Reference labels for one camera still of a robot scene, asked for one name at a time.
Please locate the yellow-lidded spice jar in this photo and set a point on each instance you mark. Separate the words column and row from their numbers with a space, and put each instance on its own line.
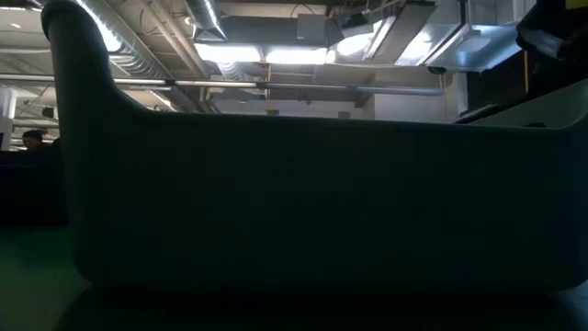
column 551, row 27

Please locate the light teal plastic bin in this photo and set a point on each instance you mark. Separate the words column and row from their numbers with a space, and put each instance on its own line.
column 294, row 207

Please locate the grey horizontal ceiling pipe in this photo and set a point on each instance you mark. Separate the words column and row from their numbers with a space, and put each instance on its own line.
column 321, row 87

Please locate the ceiling light panel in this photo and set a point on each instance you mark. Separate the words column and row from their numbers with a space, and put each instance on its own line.
column 227, row 53
column 296, row 56

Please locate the grey ceiling box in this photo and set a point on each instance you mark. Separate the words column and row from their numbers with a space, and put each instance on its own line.
column 311, row 27

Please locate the green table mat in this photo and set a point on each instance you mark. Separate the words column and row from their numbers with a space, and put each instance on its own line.
column 27, row 276

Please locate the shiny round duct pipe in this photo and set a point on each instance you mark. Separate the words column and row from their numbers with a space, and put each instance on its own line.
column 204, row 16

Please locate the spiral silver air duct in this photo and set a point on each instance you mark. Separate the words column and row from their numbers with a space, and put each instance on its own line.
column 138, row 60

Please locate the rectangular sheet-metal duct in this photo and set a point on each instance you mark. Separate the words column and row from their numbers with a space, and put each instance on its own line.
column 459, row 46

